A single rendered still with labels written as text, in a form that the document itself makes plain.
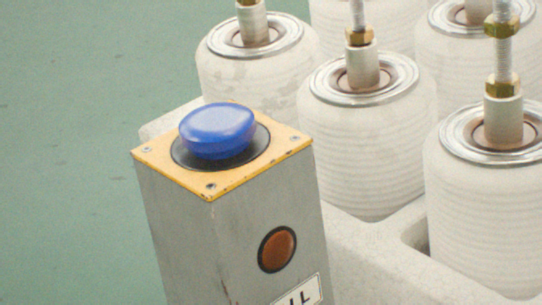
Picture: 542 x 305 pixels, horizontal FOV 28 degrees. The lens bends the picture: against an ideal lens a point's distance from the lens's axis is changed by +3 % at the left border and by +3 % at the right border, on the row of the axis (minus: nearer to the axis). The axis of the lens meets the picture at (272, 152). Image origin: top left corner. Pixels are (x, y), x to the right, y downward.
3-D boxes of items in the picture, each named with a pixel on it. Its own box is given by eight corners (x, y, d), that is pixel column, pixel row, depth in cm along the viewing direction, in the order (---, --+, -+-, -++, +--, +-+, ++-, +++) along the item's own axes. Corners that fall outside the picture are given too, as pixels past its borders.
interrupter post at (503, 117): (491, 125, 66) (490, 78, 64) (531, 131, 64) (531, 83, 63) (476, 145, 64) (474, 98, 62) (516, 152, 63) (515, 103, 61)
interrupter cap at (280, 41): (302, 13, 83) (301, 5, 83) (307, 56, 77) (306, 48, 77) (208, 26, 84) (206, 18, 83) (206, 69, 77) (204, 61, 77)
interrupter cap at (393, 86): (314, 119, 69) (313, 110, 69) (305, 68, 76) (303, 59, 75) (430, 102, 69) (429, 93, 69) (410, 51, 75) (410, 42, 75)
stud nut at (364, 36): (343, 45, 70) (341, 33, 70) (348, 33, 71) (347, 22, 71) (372, 44, 69) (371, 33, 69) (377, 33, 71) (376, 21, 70)
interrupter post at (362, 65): (348, 95, 71) (344, 52, 70) (344, 78, 73) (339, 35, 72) (384, 89, 71) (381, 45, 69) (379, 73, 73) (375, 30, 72)
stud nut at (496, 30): (494, 22, 61) (494, 9, 61) (523, 25, 61) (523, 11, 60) (480, 38, 60) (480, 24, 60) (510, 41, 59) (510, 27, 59)
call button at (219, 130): (274, 148, 55) (269, 114, 54) (214, 181, 53) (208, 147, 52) (227, 124, 58) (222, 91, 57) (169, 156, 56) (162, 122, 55)
